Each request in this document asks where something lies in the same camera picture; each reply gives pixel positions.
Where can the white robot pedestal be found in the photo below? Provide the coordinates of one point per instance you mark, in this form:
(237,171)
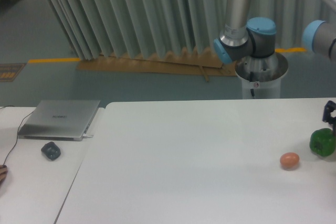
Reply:
(261,77)

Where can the person's hand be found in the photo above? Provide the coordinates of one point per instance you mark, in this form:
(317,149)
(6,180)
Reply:
(3,172)

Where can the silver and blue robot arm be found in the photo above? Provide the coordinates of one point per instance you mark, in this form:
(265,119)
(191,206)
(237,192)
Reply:
(250,44)

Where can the brown egg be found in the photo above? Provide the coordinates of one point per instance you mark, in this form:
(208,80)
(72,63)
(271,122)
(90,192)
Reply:
(289,161)

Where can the dark grey round controller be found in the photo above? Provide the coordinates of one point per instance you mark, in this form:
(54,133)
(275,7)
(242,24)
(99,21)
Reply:
(51,151)

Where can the green bell pepper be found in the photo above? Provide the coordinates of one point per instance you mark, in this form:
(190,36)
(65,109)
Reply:
(322,142)

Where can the silver closed laptop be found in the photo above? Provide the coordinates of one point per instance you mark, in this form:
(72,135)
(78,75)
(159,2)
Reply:
(60,120)

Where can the grey pleated curtain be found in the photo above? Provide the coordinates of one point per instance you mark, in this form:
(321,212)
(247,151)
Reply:
(159,27)

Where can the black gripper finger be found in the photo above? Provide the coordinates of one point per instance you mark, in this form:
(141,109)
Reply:
(327,114)

